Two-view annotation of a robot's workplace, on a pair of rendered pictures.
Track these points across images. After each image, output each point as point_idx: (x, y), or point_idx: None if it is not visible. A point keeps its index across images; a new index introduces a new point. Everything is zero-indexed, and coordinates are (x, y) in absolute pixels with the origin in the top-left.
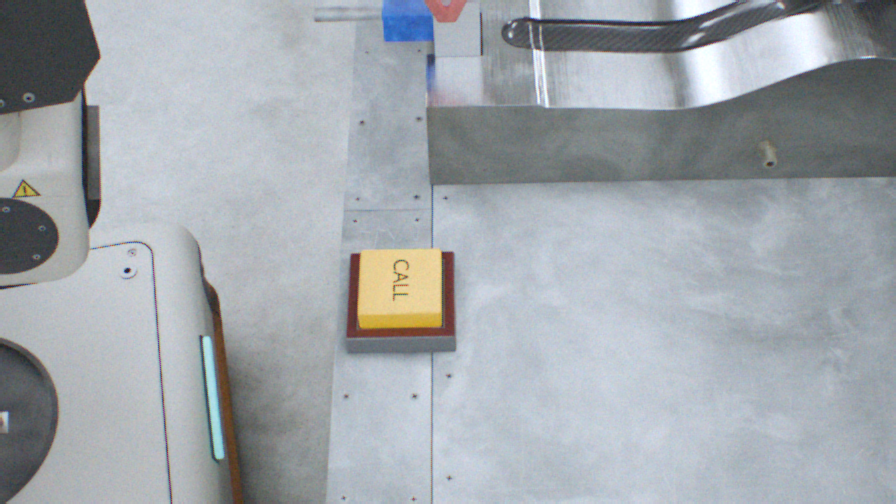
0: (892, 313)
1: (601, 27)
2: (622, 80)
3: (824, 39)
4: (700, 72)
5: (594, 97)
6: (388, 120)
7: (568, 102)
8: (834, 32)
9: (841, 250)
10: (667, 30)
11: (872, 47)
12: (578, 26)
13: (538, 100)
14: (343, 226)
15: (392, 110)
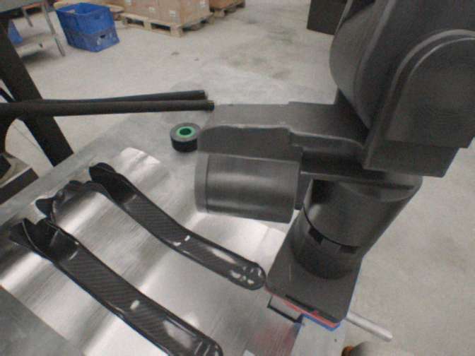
0: (192, 158)
1: (206, 264)
2: (225, 226)
3: (146, 169)
4: (190, 210)
5: (244, 222)
6: (320, 333)
7: (258, 224)
8: (139, 168)
9: (186, 179)
10: (177, 246)
11: (137, 155)
12: (218, 270)
13: (271, 229)
14: (360, 275)
15: (315, 340)
